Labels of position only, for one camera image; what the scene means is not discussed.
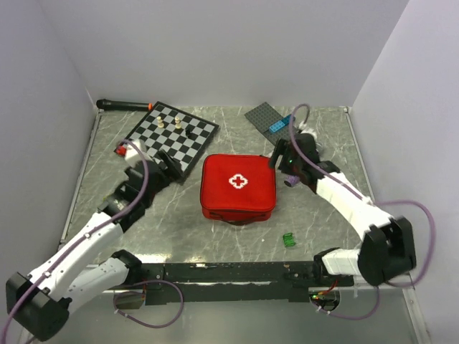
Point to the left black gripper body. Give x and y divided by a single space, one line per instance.
163 180

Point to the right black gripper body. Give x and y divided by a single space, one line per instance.
288 163

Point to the red black medicine bag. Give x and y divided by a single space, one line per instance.
237 189

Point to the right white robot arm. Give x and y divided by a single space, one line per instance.
387 247

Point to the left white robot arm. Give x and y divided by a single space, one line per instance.
43 300

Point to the blue lego brick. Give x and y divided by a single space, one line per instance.
280 124

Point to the purple tube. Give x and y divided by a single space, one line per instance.
291 181

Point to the grey lego baseplate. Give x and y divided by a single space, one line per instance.
262 117

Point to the black white chessboard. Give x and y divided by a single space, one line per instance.
185 150

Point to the white chess piece right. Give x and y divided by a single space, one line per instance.
178 125

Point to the white chess piece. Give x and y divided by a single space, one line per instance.
178 125
160 122

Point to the white chess piece left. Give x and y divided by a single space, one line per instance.
160 122

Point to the black microphone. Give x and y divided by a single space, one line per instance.
112 105

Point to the green plastic clip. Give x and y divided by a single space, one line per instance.
289 240

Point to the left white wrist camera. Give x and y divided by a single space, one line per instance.
132 153

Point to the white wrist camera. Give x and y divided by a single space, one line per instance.
132 153
303 128

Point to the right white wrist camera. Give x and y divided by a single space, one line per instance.
303 128

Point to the black mounting rail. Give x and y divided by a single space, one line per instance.
244 281

